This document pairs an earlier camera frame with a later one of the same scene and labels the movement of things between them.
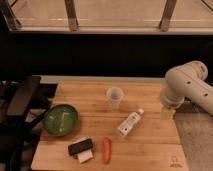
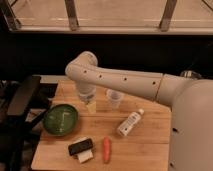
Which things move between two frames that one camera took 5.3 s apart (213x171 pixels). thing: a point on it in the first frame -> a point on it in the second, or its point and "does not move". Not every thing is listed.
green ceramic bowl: [60, 120] does not move
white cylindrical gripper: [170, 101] -> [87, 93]
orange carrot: [106, 149] does not move
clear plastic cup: [114, 96] does not move
